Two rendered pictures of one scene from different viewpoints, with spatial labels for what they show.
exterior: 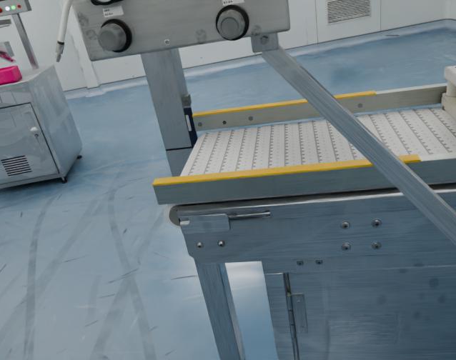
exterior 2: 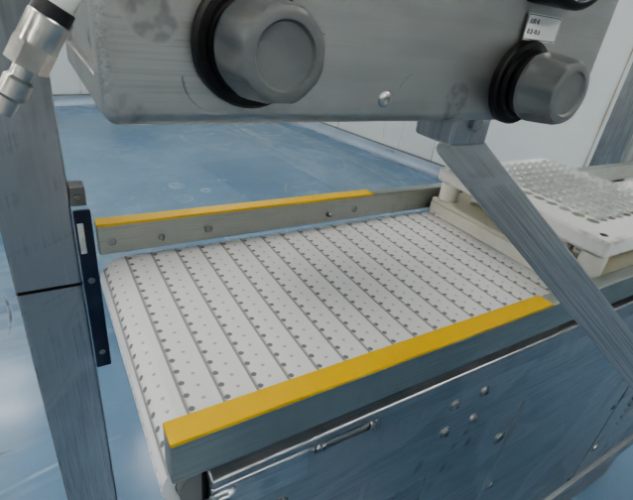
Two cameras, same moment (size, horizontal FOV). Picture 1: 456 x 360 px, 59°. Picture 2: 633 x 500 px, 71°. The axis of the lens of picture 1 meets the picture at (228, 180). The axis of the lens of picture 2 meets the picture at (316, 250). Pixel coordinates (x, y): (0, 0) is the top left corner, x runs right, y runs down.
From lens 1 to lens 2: 0.38 m
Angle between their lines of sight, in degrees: 41
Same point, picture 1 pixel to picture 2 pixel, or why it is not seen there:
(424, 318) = (446, 468)
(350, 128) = (573, 284)
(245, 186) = (359, 391)
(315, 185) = (449, 362)
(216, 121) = (147, 235)
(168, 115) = (32, 224)
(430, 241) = (517, 395)
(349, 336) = not seen: outside the picture
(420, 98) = (412, 200)
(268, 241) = (356, 465)
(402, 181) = (625, 355)
